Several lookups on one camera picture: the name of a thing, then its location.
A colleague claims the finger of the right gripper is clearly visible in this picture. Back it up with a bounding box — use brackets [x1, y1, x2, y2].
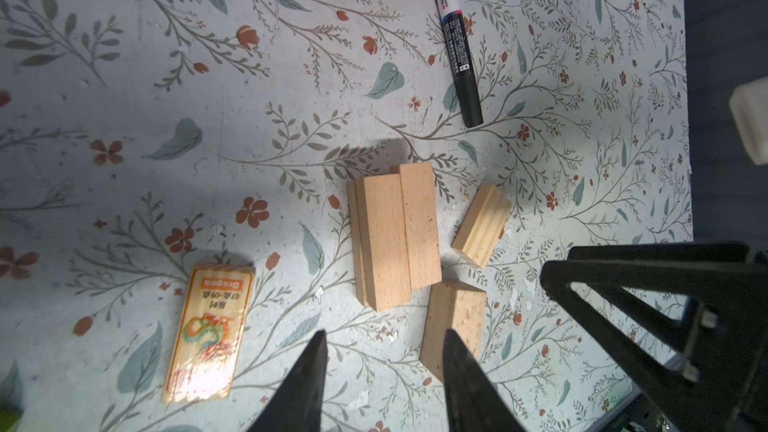
[540, 242, 767, 431]

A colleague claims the black marker pen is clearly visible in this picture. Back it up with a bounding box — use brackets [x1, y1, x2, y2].
[435, 0, 484, 128]

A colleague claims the printed dragon wood block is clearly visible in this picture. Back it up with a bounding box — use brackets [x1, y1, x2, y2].
[162, 264, 255, 405]

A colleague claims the light wood block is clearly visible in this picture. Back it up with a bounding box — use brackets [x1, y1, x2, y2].
[451, 184, 512, 269]

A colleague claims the green block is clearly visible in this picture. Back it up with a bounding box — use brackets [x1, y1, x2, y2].
[0, 407, 22, 432]

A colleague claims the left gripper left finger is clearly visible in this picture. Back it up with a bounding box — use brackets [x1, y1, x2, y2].
[248, 330, 328, 432]

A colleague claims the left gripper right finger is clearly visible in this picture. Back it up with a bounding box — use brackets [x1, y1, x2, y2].
[442, 329, 524, 432]

